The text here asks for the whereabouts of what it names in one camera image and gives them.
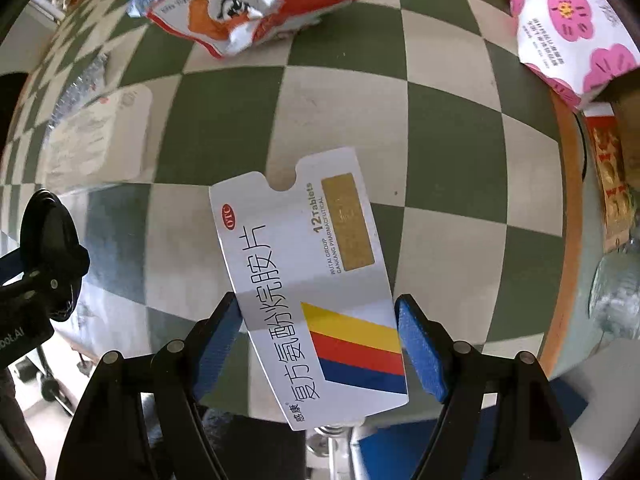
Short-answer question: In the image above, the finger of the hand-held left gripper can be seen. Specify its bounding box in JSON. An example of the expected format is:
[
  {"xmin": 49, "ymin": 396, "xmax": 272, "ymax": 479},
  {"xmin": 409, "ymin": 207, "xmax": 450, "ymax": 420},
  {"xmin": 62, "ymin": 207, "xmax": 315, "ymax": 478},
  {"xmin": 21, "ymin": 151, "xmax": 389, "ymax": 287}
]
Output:
[{"xmin": 20, "ymin": 190, "xmax": 92, "ymax": 323}]

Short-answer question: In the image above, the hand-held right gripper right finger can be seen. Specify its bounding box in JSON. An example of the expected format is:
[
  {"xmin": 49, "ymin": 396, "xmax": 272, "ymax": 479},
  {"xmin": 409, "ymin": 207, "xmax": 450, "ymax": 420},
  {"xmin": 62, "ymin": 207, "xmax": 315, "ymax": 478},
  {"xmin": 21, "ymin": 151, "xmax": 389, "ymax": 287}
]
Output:
[{"xmin": 394, "ymin": 294, "xmax": 585, "ymax": 480}]

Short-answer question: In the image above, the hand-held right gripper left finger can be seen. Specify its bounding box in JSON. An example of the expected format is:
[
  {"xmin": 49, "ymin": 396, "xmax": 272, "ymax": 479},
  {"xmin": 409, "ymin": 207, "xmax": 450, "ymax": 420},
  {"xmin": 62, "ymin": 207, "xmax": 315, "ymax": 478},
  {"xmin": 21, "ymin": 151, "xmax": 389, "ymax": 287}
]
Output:
[{"xmin": 55, "ymin": 292, "xmax": 246, "ymax": 480}]

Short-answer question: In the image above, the white medicine box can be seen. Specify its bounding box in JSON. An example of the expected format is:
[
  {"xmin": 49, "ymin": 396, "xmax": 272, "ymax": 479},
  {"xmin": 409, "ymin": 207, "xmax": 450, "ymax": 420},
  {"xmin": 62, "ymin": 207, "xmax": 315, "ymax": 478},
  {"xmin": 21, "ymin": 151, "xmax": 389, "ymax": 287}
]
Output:
[{"xmin": 208, "ymin": 147, "xmax": 409, "ymax": 431}]

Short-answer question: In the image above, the black wheeled chair base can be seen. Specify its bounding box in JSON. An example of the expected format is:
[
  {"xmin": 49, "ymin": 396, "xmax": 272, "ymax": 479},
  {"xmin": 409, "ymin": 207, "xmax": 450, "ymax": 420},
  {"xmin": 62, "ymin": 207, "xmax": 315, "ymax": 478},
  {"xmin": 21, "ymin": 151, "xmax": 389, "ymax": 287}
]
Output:
[{"xmin": 10, "ymin": 345, "xmax": 97, "ymax": 417}]

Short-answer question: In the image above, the blue plastic bin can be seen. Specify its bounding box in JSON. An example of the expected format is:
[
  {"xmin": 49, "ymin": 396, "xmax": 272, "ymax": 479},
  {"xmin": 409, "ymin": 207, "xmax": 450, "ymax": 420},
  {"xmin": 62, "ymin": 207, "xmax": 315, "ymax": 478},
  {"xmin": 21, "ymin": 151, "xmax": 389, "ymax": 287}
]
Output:
[{"xmin": 350, "ymin": 377, "xmax": 590, "ymax": 480}]

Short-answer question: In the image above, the flat clear plastic package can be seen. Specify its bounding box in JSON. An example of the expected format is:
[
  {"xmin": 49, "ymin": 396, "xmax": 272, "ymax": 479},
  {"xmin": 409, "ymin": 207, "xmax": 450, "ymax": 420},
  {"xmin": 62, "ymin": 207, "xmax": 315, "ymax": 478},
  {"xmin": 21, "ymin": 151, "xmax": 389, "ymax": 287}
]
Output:
[{"xmin": 42, "ymin": 85, "xmax": 154, "ymax": 192}]

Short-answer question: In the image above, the crumpled clear plastic wrapper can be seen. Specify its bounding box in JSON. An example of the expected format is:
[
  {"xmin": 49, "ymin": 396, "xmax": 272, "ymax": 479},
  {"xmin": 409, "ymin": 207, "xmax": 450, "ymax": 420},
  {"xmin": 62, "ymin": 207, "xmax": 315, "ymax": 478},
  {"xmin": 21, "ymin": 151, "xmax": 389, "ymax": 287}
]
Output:
[{"xmin": 50, "ymin": 52, "xmax": 112, "ymax": 127}]

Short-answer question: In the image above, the round wooden table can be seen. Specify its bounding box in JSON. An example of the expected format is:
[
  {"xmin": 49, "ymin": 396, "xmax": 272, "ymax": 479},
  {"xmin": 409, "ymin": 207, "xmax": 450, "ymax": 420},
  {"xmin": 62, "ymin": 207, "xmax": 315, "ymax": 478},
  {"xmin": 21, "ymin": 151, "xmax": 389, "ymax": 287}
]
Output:
[{"xmin": 542, "ymin": 87, "xmax": 587, "ymax": 382}]

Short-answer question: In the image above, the green white checkered tablecloth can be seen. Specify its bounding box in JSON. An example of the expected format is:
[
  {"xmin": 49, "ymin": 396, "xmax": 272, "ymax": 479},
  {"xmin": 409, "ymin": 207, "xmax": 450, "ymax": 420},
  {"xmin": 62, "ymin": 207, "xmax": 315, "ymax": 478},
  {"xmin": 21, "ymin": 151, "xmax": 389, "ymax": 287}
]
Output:
[{"xmin": 0, "ymin": 0, "xmax": 576, "ymax": 423}]

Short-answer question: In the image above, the red and gold packet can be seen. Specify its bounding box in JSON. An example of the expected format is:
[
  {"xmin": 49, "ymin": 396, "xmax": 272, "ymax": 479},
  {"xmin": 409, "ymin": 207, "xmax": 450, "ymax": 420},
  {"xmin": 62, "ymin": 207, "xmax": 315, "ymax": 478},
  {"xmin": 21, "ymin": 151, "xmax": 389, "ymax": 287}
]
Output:
[{"xmin": 582, "ymin": 115, "xmax": 633, "ymax": 254}]

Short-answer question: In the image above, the red and orange snack packet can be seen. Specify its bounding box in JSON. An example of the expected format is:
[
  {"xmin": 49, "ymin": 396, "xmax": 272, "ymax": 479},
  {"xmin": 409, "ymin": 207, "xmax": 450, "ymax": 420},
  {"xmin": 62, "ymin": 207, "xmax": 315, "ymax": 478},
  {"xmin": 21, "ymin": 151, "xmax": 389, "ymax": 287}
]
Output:
[{"xmin": 146, "ymin": 0, "xmax": 369, "ymax": 60}]

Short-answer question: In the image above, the brown cardboard box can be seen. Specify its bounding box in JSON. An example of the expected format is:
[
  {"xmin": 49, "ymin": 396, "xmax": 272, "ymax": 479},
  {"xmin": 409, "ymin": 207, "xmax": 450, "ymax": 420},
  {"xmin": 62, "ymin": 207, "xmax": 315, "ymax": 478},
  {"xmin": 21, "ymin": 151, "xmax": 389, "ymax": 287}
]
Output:
[{"xmin": 582, "ymin": 67, "xmax": 640, "ymax": 128}]

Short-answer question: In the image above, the pink flower tissue packet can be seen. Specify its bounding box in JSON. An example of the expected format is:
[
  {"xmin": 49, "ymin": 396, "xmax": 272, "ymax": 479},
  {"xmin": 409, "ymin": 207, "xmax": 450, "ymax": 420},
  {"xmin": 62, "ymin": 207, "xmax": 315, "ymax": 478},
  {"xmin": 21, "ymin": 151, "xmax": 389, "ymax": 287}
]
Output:
[{"xmin": 509, "ymin": 0, "xmax": 640, "ymax": 112}]

